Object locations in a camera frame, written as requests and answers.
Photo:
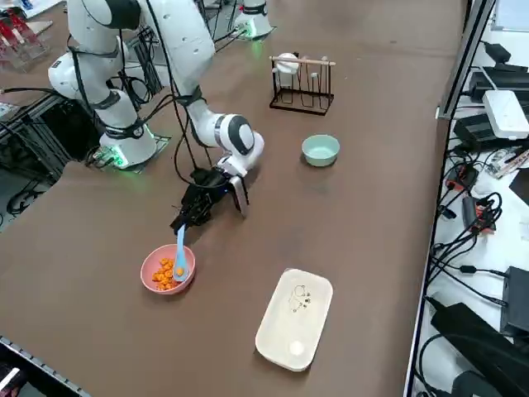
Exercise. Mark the flat black device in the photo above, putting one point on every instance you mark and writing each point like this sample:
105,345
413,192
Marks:
496,82

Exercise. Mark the green bowl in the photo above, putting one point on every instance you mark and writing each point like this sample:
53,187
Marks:
320,159

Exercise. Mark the black power adapter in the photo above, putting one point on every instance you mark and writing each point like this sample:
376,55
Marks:
516,302

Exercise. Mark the packet of pens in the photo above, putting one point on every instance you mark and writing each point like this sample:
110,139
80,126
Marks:
510,161

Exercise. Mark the orange popcorn heap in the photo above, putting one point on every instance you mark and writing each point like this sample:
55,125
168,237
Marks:
163,275

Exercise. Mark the white cup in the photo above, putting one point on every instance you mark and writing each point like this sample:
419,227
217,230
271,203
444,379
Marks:
287,64

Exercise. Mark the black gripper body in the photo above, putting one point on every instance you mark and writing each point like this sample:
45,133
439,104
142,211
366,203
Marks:
204,188

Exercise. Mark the red black circuit module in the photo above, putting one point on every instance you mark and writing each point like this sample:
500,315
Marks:
479,215
460,178

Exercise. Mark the white rectangular tray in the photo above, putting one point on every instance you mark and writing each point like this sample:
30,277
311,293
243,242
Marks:
289,322

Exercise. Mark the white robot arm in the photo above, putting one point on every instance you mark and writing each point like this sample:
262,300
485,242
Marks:
256,20
182,37

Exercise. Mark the blue spoon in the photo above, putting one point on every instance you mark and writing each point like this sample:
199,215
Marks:
181,248

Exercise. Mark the large black case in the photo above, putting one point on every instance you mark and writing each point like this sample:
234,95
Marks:
475,339

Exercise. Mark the aluminium frame post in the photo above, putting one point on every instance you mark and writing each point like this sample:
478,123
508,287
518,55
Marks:
467,62

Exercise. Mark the pink bowl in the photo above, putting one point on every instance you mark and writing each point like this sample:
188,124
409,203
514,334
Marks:
167,290

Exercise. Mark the single orange popcorn piece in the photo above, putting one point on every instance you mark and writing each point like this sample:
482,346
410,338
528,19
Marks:
179,271

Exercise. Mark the clear shelf with red items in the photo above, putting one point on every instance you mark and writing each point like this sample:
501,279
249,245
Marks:
20,41

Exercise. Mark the black box device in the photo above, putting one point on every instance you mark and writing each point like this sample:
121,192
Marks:
475,130

